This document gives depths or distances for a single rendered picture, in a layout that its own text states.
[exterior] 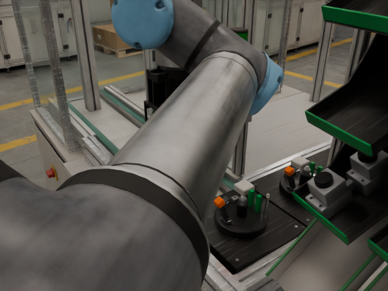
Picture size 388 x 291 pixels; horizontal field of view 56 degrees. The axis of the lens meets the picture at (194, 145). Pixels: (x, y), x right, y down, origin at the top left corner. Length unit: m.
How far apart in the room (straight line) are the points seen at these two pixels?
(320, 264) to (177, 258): 0.64
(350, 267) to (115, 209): 0.64
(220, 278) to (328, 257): 0.23
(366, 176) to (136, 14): 0.45
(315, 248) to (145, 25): 0.56
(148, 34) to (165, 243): 0.31
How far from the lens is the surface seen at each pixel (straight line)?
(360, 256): 0.77
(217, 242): 0.92
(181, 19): 0.45
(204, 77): 0.34
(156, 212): 0.17
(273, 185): 1.13
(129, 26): 0.45
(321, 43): 2.03
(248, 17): 0.99
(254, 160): 1.46
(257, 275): 0.87
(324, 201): 0.64
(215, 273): 0.86
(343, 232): 0.65
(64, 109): 1.51
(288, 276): 0.82
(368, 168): 0.65
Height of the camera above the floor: 1.60
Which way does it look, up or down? 28 degrees down
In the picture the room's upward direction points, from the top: straight up
